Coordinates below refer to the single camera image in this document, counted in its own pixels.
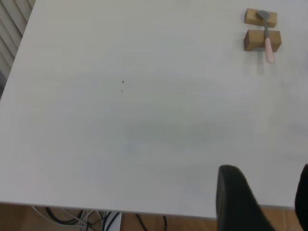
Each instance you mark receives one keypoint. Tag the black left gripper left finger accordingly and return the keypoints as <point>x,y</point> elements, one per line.
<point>233,199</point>

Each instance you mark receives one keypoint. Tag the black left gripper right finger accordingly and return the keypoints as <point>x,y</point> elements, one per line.
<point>302,197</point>

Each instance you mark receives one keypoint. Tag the white table leg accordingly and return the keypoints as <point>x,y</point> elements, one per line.
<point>114,222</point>

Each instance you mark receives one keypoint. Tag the arched wooden block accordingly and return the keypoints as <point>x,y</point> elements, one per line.
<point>255,38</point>

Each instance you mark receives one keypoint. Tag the flat wooden block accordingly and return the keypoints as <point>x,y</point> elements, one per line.
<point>251,16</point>

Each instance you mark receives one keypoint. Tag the white ribbed panel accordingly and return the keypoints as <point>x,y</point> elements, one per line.
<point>10,31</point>

